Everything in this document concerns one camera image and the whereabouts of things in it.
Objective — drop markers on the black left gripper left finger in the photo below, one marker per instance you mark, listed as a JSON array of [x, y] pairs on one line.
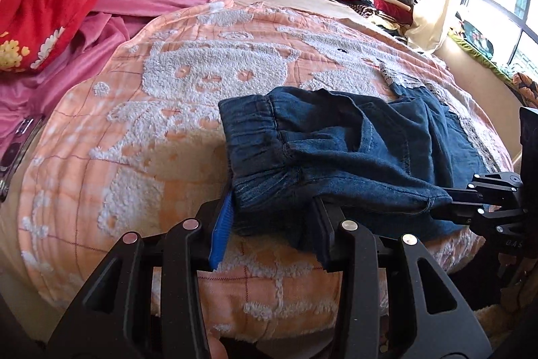
[[143, 300]]

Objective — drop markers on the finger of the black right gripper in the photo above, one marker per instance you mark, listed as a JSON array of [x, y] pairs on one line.
[[461, 214], [464, 195]]

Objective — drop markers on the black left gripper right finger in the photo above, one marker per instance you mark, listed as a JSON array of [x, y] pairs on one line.
[[395, 300]]

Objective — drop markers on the blue denim pants lace trim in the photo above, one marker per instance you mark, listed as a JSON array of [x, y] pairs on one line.
[[389, 163]]

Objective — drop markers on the orange white bear blanket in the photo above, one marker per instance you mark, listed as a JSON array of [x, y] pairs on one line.
[[140, 146]]

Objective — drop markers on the green edged windowsill cloth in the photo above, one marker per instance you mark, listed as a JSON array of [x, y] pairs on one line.
[[520, 75]]

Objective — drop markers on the black belt with buckle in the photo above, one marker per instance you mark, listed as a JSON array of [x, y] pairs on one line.
[[23, 136]]

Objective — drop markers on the red floral cloth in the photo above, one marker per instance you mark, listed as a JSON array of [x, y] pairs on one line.
[[35, 32]]

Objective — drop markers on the pink quilt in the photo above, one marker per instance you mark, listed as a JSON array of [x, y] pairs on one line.
[[109, 24]]

